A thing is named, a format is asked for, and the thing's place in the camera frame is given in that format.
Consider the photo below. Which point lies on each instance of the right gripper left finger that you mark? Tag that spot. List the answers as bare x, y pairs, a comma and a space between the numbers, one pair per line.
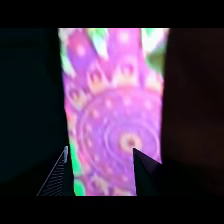
58, 180

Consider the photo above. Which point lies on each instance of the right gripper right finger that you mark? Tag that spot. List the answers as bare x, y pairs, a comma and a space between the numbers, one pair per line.
146, 176

